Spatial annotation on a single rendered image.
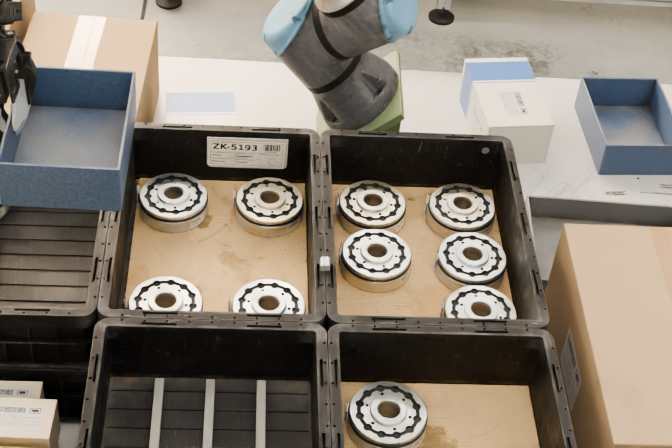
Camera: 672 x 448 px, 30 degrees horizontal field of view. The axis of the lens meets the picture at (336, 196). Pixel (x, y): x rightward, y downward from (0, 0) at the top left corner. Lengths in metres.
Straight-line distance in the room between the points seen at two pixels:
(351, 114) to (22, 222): 0.58
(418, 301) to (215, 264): 0.30
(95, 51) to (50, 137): 0.52
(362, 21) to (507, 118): 0.39
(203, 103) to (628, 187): 0.77
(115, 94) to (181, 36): 2.00
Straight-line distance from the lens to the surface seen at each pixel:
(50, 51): 2.21
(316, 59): 2.07
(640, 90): 2.47
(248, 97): 2.36
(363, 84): 2.12
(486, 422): 1.71
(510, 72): 2.35
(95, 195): 1.59
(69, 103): 1.75
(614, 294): 1.81
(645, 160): 2.32
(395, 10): 1.97
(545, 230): 2.17
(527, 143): 2.26
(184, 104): 2.20
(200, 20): 3.79
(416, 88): 2.43
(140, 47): 2.22
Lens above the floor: 2.16
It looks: 42 degrees down
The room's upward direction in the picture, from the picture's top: 6 degrees clockwise
